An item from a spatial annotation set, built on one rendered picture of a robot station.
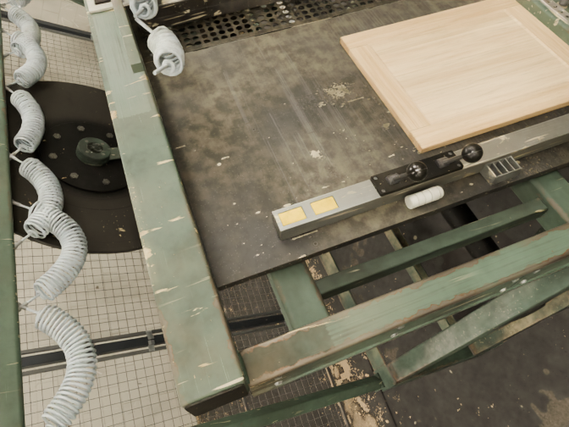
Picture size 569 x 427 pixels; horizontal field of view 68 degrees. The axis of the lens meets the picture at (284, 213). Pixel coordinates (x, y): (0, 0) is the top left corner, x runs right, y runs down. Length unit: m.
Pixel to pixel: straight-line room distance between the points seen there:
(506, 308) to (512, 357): 0.95
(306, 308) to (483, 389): 1.90
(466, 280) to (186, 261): 0.50
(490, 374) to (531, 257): 1.73
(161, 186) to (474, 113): 0.75
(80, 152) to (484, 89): 1.24
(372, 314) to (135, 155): 0.55
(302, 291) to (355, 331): 0.16
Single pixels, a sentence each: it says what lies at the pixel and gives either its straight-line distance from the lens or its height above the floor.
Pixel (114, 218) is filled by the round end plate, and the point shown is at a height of 1.82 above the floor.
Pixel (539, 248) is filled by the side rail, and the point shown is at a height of 1.34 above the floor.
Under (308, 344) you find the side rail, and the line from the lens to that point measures 0.74.
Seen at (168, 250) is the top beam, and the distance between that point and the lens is 0.77.
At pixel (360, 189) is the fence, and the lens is 0.90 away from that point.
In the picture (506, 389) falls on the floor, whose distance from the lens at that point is 2.59.
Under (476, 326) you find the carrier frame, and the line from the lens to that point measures 1.65.
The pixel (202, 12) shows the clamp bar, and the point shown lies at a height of 1.66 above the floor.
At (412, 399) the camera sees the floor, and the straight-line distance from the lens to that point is 2.94.
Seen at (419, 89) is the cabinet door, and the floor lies 1.29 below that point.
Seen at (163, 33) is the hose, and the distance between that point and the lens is 0.99.
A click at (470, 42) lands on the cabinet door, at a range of 1.36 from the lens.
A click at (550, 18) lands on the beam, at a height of 0.90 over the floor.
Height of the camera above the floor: 2.21
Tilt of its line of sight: 37 degrees down
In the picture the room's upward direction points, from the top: 89 degrees counter-clockwise
